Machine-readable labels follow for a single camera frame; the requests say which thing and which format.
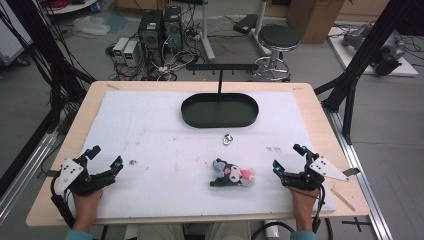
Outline black hook rack with tray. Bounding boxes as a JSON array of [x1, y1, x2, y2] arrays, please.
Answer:
[[180, 63, 260, 129]]

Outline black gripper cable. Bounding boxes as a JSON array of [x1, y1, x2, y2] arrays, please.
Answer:
[[311, 184, 327, 234], [49, 174, 77, 230]]

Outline silver aluminium rail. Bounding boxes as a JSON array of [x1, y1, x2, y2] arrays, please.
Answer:
[[324, 108, 395, 240], [0, 131, 60, 225]]

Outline person's legs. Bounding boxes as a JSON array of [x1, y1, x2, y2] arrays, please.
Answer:
[[137, 220, 252, 240]]

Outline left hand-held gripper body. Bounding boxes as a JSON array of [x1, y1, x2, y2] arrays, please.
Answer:
[[49, 156, 118, 201]]

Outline grey machine parts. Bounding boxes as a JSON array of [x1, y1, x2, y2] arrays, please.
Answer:
[[342, 23, 407, 76]]

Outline black plush toy keychain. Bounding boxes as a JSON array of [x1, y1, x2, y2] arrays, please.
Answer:
[[209, 157, 257, 188]]

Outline white power supply unit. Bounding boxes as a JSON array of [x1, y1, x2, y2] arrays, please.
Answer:
[[112, 36, 130, 64], [123, 39, 140, 68]]

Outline black computer tower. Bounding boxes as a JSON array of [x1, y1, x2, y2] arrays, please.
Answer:
[[163, 5, 184, 53], [138, 9, 165, 66]]

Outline brown cardboard box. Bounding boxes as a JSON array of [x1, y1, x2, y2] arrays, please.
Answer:
[[287, 0, 346, 44]]

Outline thin wooden stick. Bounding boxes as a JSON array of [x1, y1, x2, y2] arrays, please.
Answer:
[[330, 188, 356, 213]]

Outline clear plastic bag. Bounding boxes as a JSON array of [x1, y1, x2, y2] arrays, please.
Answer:
[[71, 15, 111, 37]]

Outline black tape piece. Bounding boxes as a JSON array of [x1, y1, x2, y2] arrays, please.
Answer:
[[342, 167, 362, 178]]

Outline black flat case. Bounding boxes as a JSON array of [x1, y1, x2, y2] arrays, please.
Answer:
[[233, 13, 258, 35]]

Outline white round table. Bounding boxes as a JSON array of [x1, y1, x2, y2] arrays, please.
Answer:
[[43, 0, 100, 15]]

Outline white metal table leg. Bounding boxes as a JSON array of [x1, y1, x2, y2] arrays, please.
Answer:
[[199, 0, 216, 62], [251, 0, 272, 56]]

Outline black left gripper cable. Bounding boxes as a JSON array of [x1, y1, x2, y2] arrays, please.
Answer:
[[49, 174, 77, 230]]

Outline white board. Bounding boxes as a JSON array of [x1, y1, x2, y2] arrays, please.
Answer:
[[328, 26, 420, 78]]

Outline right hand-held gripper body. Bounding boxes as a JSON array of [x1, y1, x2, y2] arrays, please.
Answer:
[[280, 152, 350, 192]]

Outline person's right hand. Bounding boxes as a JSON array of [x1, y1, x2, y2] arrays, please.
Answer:
[[289, 186, 321, 233]]

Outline black round stool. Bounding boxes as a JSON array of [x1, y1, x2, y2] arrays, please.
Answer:
[[250, 23, 302, 83]]

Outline person's left hand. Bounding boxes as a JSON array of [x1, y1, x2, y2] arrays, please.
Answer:
[[71, 188, 104, 232]]

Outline black metal frame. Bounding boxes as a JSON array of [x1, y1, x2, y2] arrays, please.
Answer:
[[314, 0, 424, 145], [0, 0, 97, 198]]

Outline white foam mat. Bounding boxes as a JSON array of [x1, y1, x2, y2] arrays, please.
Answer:
[[56, 90, 337, 222]]

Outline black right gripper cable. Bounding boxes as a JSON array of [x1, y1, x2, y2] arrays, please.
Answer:
[[311, 184, 327, 234]]

